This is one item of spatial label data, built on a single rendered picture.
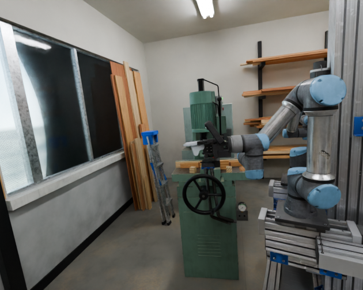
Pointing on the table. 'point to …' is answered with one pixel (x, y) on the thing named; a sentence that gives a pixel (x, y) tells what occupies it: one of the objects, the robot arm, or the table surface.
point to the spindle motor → (200, 110)
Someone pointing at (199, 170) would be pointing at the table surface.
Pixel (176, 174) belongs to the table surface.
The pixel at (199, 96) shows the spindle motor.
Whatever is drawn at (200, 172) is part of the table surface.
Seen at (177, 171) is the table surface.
